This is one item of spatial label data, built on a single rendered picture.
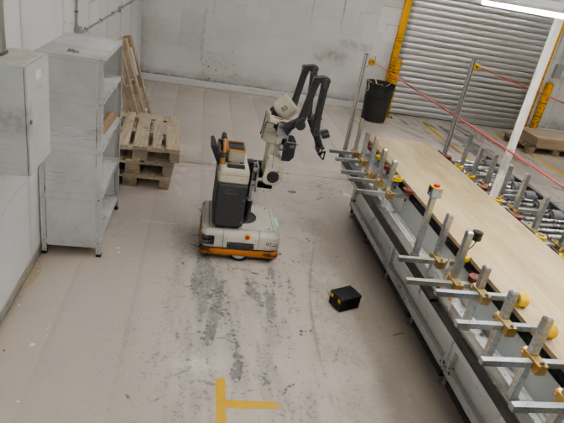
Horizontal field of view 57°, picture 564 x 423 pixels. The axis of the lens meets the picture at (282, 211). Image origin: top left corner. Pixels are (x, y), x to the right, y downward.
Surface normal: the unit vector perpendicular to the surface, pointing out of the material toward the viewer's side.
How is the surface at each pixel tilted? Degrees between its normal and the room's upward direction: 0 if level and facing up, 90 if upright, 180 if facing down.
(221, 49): 90
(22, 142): 90
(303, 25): 90
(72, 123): 90
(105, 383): 0
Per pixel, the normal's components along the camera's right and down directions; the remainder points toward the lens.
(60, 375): 0.16, -0.89
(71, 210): 0.12, 0.44
